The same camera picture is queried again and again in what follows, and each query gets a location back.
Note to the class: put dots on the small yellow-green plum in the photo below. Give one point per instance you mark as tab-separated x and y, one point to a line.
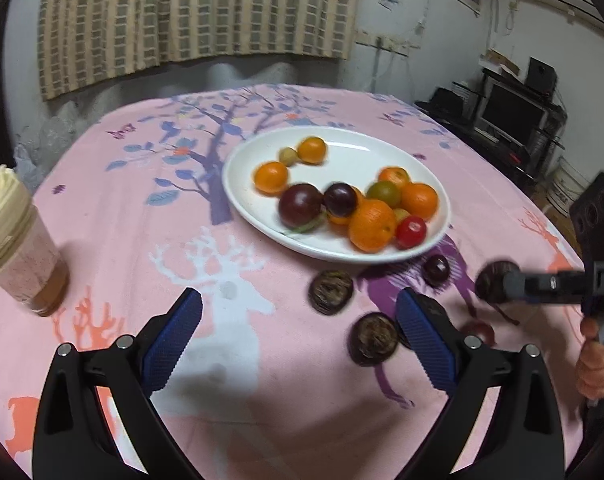
400	214
288	156

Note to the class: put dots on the cardboard box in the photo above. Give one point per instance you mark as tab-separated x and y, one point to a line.
501	62

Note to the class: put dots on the beige checked curtain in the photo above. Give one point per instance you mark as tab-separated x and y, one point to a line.
182	15

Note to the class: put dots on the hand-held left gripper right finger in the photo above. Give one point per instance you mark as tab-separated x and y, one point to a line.
424	340

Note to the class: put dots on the clear plastic bag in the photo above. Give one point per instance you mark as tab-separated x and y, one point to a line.
37	160

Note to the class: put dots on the small red tomato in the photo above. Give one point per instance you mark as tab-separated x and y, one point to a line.
410	232

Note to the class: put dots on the person's right hand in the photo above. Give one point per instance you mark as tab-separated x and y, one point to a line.
596	370

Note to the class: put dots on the black speaker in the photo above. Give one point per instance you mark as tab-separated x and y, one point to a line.
540	75

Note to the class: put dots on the computer monitor on stand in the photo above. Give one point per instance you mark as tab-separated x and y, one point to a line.
541	160

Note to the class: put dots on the small dark plum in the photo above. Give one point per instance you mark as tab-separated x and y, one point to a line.
476	332

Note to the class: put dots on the orange mandarin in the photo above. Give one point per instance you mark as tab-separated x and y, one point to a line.
420	201
271	178
394	175
312	150
338	220
372	225

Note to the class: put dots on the white oval plate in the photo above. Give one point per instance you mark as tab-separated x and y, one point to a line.
252	210

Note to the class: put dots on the pink deer-print tablecloth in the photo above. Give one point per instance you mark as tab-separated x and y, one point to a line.
262	400

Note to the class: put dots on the white plastic bucket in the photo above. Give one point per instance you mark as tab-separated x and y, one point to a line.
567	187

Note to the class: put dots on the small purple passion fruit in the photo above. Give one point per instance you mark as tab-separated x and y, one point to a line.
435	267

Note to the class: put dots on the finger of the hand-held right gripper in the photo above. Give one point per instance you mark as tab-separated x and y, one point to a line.
546	285

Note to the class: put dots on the wrinkled dark passion fruit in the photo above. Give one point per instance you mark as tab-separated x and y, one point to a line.
331	292
491	280
374	338

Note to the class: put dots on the plastic jar with cream lid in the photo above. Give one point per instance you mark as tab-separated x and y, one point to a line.
17	250

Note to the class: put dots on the black hat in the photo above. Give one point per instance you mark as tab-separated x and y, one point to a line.
441	102

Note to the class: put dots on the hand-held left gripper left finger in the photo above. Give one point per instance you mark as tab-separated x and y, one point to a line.
172	340

